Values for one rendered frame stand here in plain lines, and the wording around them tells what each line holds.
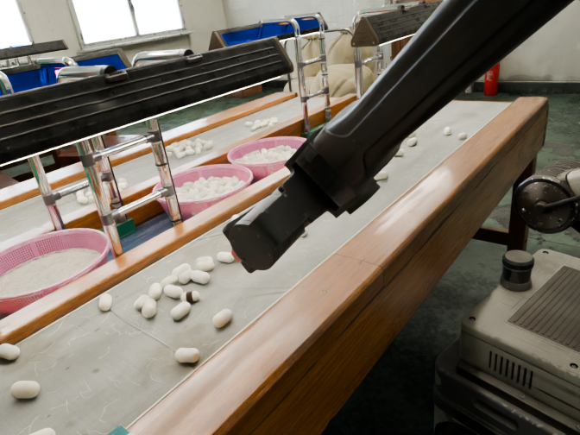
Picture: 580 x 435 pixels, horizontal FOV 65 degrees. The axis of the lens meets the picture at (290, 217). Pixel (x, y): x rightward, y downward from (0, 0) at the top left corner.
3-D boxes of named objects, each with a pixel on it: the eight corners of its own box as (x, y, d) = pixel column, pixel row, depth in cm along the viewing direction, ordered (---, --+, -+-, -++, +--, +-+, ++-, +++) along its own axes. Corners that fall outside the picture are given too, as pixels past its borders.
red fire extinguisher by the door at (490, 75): (500, 92, 489) (503, 44, 468) (494, 97, 477) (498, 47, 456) (487, 92, 498) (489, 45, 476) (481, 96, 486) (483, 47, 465)
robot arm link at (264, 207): (386, 180, 47) (328, 120, 46) (333, 243, 39) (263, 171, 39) (324, 231, 56) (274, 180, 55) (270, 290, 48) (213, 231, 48)
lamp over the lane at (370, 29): (462, 19, 159) (463, -4, 156) (376, 46, 117) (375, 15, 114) (439, 21, 164) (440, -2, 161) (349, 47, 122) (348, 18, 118)
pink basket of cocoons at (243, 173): (270, 194, 132) (266, 163, 128) (235, 238, 110) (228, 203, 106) (190, 193, 141) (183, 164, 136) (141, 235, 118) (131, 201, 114)
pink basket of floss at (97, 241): (135, 256, 108) (123, 221, 103) (101, 329, 83) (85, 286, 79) (22, 273, 107) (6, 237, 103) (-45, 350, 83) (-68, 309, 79)
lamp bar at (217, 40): (329, 29, 192) (327, 11, 189) (224, 53, 150) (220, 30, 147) (313, 31, 197) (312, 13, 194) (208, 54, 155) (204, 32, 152)
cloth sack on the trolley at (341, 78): (387, 101, 422) (386, 59, 406) (344, 122, 373) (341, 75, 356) (337, 99, 456) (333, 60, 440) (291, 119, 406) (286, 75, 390)
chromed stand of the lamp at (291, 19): (336, 129, 186) (326, 10, 167) (307, 144, 172) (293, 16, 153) (299, 127, 197) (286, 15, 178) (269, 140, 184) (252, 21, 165)
